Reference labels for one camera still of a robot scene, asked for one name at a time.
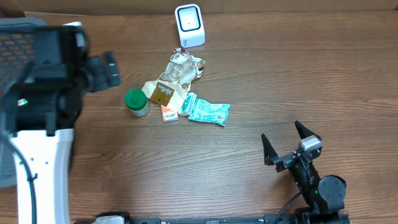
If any grey plastic mesh basket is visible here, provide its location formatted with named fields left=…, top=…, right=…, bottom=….
left=1, top=17, right=47, bottom=188

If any green lid jar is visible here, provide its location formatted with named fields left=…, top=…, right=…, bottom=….
left=124, top=88, right=150, bottom=117

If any clear dried mushroom bag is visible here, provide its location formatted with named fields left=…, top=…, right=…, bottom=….
left=159, top=48, right=206, bottom=90

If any teal packet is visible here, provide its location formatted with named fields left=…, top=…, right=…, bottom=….
left=188, top=99, right=230, bottom=126

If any brown cardboard back panel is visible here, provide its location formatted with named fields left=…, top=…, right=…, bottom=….
left=1, top=0, right=397, bottom=17

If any Kleenex tissue pack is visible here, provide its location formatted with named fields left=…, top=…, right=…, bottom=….
left=178, top=92, right=197, bottom=116

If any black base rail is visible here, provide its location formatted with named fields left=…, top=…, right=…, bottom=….
left=74, top=212, right=295, bottom=224

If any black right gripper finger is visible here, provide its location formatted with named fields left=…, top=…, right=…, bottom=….
left=294, top=121, right=322, bottom=141
left=261, top=133, right=279, bottom=166

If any orange tissue pack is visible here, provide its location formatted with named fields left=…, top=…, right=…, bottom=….
left=161, top=105, right=178, bottom=123

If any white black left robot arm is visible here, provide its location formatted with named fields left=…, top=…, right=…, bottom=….
left=1, top=19, right=121, bottom=223

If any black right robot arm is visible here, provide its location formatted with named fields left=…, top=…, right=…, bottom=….
left=261, top=121, right=351, bottom=224

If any white barcode scanner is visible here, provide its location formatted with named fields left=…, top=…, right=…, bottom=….
left=175, top=4, right=205, bottom=48

